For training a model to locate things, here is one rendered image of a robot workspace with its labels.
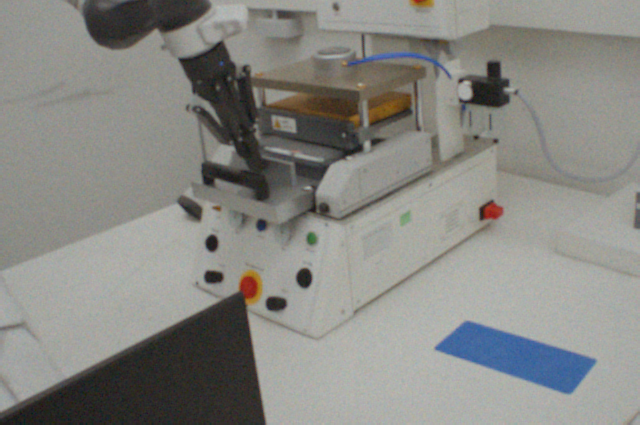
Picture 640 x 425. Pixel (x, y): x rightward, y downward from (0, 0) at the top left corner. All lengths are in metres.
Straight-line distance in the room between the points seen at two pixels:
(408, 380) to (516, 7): 0.90
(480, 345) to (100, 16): 0.74
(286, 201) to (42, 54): 1.53
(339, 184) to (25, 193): 1.59
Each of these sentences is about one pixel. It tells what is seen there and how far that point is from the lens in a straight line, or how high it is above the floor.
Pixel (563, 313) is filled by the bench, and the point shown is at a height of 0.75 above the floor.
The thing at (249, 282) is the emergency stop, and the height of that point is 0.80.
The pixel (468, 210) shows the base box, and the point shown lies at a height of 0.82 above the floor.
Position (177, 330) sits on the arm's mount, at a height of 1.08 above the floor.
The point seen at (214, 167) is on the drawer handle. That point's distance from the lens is 1.27.
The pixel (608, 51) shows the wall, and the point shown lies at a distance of 1.67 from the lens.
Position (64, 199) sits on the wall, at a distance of 2.68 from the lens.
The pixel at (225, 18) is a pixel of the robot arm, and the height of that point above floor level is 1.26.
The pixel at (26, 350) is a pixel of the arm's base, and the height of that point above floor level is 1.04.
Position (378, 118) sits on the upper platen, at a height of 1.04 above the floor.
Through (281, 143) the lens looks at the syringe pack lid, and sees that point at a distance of 1.35.
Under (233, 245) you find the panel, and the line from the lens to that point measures 1.37.
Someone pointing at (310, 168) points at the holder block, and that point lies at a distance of 1.26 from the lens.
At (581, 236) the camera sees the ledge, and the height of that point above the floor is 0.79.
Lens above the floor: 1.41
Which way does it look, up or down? 21 degrees down
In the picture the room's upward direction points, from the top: 6 degrees counter-clockwise
